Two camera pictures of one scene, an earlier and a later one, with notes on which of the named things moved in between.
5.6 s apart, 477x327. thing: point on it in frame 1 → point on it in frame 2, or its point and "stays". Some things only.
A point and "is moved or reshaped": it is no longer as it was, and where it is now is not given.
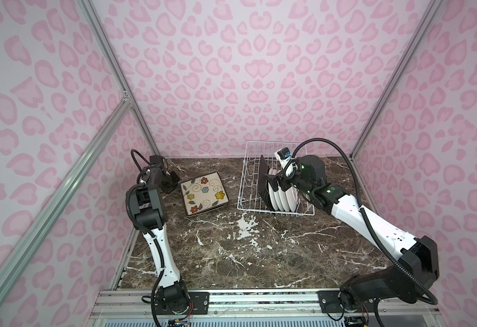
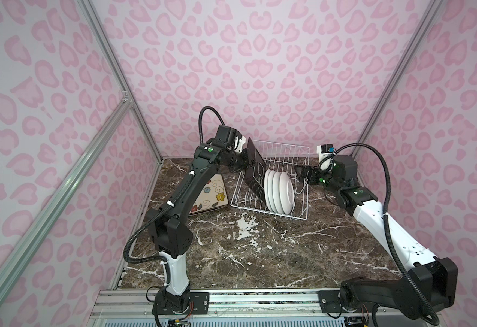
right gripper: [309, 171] → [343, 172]
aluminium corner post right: [431, 11] stays
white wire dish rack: [270, 178] stays
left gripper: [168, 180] → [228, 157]
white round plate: [273, 193] is moved or reshaped
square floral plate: [203, 193] stays
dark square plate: [264, 190] is moved or reshaped
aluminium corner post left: [121, 80] stays
